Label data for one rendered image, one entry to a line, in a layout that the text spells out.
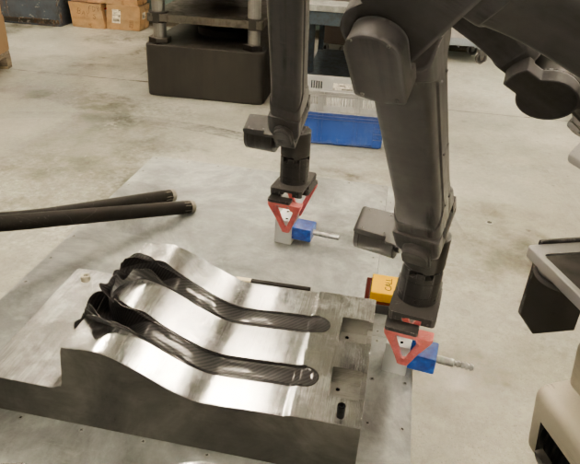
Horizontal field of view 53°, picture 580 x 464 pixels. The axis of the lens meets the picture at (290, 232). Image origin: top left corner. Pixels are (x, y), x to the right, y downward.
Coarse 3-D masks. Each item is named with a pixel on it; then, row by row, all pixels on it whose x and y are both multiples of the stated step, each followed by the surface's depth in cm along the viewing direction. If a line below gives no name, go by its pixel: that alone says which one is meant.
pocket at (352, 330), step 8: (344, 320) 86; (352, 320) 86; (360, 320) 86; (344, 328) 87; (352, 328) 87; (360, 328) 87; (368, 328) 86; (344, 336) 86; (352, 336) 87; (360, 336) 87; (368, 336) 85
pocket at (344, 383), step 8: (336, 368) 77; (344, 368) 77; (336, 376) 78; (344, 376) 77; (352, 376) 77; (360, 376) 77; (336, 384) 78; (344, 384) 78; (352, 384) 78; (360, 384) 77; (328, 392) 73; (336, 392) 77; (344, 392) 77; (352, 392) 77; (360, 392) 75
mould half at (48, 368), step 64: (192, 256) 92; (64, 320) 87; (192, 320) 82; (0, 384) 77; (64, 384) 75; (128, 384) 72; (192, 384) 73; (256, 384) 74; (320, 384) 74; (256, 448) 73; (320, 448) 71
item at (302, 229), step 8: (288, 216) 120; (296, 224) 120; (304, 224) 120; (312, 224) 120; (280, 232) 120; (296, 232) 119; (304, 232) 119; (312, 232) 120; (320, 232) 119; (328, 232) 119; (280, 240) 121; (288, 240) 120; (304, 240) 120
